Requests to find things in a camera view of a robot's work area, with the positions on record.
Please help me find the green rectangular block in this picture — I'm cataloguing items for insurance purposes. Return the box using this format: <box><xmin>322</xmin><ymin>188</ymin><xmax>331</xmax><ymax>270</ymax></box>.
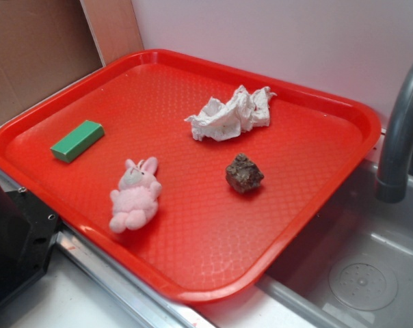
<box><xmin>50</xmin><ymin>120</ymin><xmax>105</xmax><ymax>163</ymax></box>

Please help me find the red plastic tray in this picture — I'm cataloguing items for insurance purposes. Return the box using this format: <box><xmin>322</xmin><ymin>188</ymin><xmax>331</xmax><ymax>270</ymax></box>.
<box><xmin>0</xmin><ymin>50</ymin><xmax>381</xmax><ymax>303</ymax></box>

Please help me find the grey toy sink basin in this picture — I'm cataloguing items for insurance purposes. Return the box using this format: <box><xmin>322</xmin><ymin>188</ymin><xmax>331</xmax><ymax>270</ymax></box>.
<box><xmin>257</xmin><ymin>160</ymin><xmax>413</xmax><ymax>328</ymax></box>

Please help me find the brown rock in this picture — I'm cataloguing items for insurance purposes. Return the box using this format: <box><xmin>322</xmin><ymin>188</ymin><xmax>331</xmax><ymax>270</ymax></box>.
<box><xmin>225</xmin><ymin>153</ymin><xmax>265</xmax><ymax>194</ymax></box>

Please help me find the brown cardboard panel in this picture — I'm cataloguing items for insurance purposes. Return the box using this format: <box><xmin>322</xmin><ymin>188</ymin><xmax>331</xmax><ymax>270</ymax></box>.
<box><xmin>0</xmin><ymin>1</ymin><xmax>143</xmax><ymax>126</ymax></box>

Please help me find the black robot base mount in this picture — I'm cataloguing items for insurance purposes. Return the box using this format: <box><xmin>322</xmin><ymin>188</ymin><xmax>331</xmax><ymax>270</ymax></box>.
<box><xmin>0</xmin><ymin>186</ymin><xmax>60</xmax><ymax>308</ymax></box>

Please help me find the grey faucet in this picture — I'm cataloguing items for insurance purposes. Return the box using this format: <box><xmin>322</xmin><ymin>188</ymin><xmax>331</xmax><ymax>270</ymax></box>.
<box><xmin>375</xmin><ymin>64</ymin><xmax>413</xmax><ymax>203</ymax></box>

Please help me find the crumpled white paper towel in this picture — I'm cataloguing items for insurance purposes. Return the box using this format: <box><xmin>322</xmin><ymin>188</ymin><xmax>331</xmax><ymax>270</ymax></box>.
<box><xmin>185</xmin><ymin>85</ymin><xmax>277</xmax><ymax>141</ymax></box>

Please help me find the pink plush bunny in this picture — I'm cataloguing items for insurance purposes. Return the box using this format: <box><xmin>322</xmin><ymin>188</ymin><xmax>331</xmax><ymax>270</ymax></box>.
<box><xmin>109</xmin><ymin>157</ymin><xmax>162</xmax><ymax>234</ymax></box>

